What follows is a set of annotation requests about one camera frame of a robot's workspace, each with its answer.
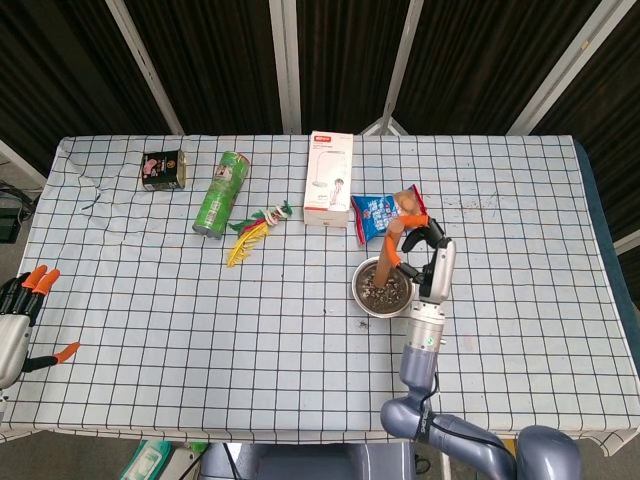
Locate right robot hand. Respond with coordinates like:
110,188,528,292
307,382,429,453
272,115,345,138
387,212,458,304

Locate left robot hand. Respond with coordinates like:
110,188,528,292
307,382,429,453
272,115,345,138
0,264,81,390

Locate wooden rolling pin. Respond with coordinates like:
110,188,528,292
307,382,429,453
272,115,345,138
374,219,405,290

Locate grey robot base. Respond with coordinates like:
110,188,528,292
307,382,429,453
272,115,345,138
199,442,416,480

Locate metal bowl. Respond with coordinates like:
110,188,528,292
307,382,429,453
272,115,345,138
351,257,418,320

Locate crushed nut pieces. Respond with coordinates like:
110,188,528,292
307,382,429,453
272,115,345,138
358,267,412,311

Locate blue snack bag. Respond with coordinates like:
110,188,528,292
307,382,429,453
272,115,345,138
349,183,435,247

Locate black equipment box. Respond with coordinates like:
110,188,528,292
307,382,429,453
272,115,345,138
0,184,36,246

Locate white lamp box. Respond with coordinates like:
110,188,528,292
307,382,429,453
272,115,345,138
302,130,355,229

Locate green wet wipes pack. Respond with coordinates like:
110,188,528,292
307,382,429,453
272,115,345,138
118,439,174,480

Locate white checkered tablecloth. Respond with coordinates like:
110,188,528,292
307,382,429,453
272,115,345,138
0,133,640,457

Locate colourful feather shuttlecock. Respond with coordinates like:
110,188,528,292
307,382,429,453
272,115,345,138
225,199,295,269

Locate green chips can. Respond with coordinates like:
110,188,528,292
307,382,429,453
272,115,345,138
192,150,252,241

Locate black luncheon meat tin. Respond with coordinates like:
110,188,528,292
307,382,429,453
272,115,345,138
141,148,189,192

